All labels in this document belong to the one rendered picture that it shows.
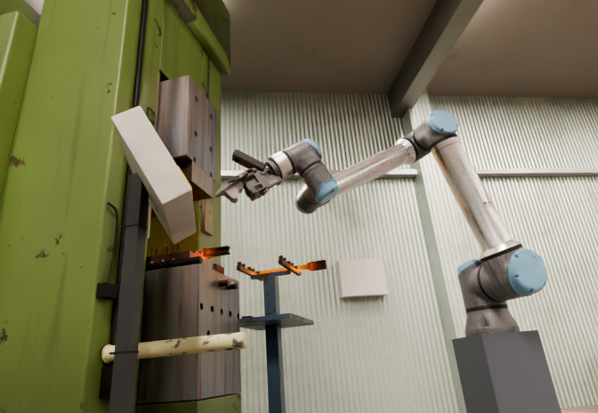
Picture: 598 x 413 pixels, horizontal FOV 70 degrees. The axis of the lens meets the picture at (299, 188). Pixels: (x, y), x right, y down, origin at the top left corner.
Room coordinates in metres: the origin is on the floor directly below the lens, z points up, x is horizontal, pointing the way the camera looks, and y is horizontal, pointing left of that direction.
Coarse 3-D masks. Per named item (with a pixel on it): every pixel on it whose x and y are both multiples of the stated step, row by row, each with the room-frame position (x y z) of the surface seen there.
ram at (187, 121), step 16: (176, 80) 1.52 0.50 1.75; (192, 80) 1.54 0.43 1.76; (160, 96) 1.53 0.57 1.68; (176, 96) 1.52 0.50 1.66; (192, 96) 1.54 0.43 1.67; (160, 112) 1.53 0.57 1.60; (176, 112) 1.52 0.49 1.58; (192, 112) 1.55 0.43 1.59; (208, 112) 1.70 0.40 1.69; (160, 128) 1.53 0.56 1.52; (176, 128) 1.52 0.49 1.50; (192, 128) 1.55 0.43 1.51; (208, 128) 1.70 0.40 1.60; (176, 144) 1.52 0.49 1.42; (192, 144) 1.55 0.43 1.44; (208, 144) 1.70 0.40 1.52; (176, 160) 1.55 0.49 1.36; (208, 160) 1.70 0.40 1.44
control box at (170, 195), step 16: (128, 112) 0.92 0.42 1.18; (128, 128) 0.92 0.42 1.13; (144, 128) 0.93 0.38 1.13; (128, 144) 0.92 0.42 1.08; (144, 144) 0.93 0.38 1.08; (160, 144) 0.94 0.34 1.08; (128, 160) 1.10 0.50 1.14; (144, 160) 0.93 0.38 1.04; (160, 160) 0.94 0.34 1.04; (144, 176) 0.95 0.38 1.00; (160, 176) 0.94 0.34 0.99; (176, 176) 0.95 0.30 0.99; (160, 192) 0.94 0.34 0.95; (176, 192) 0.95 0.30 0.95; (160, 208) 1.02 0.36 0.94; (176, 208) 1.01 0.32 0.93; (192, 208) 1.07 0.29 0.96; (176, 224) 1.12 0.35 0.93; (192, 224) 1.19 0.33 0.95; (176, 240) 1.25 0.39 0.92
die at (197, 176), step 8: (192, 160) 1.56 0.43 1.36; (184, 168) 1.56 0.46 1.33; (192, 168) 1.56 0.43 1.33; (200, 168) 1.63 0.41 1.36; (192, 176) 1.56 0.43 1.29; (200, 176) 1.63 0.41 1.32; (208, 176) 1.70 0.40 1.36; (192, 184) 1.59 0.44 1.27; (200, 184) 1.63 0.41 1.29; (208, 184) 1.71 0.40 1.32; (192, 192) 1.67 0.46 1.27; (200, 192) 1.68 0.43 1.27; (208, 192) 1.71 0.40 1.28
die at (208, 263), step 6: (180, 252) 1.56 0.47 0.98; (186, 252) 1.56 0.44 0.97; (192, 252) 1.58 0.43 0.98; (198, 252) 1.65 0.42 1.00; (150, 258) 1.59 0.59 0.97; (156, 258) 1.58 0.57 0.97; (168, 258) 1.57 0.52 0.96; (180, 258) 1.56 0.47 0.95; (204, 258) 1.67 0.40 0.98; (210, 258) 1.73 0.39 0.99; (204, 264) 1.67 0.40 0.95; (210, 264) 1.73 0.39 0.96
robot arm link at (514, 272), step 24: (432, 120) 1.39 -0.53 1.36; (456, 120) 1.42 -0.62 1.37; (432, 144) 1.45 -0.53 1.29; (456, 144) 1.42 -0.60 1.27; (456, 168) 1.43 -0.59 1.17; (456, 192) 1.48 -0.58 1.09; (480, 192) 1.44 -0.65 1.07; (480, 216) 1.45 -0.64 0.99; (480, 240) 1.50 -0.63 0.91; (504, 240) 1.45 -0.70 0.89; (504, 264) 1.45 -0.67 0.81; (528, 264) 1.43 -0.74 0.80; (504, 288) 1.49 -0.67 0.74; (528, 288) 1.43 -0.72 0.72
